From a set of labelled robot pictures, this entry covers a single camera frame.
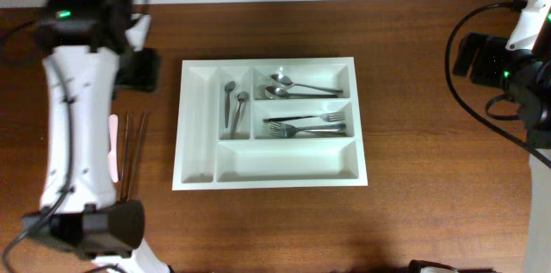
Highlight white plastic knife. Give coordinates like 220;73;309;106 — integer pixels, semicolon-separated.
108;115;119;183

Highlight large steel spoon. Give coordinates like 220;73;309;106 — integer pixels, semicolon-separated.
230;91;249;140

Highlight steel spoon in tray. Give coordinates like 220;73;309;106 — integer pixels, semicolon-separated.
264;86;337;100

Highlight dark-handled steel fork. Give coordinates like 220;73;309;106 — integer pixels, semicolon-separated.
263;111;346;123

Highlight steel kitchen tongs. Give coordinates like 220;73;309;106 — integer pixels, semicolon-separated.
119;113;148;202

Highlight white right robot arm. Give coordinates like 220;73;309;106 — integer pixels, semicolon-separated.
444;0;550;272

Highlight white cutlery tray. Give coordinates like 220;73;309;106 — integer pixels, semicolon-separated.
172;57;368;190

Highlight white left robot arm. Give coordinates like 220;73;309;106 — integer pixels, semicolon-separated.
22;0;170;272

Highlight steel tablespoon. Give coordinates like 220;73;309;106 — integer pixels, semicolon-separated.
269;74;344;95

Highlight small steel teaspoon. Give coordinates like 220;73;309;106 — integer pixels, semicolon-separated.
224;81;236;128

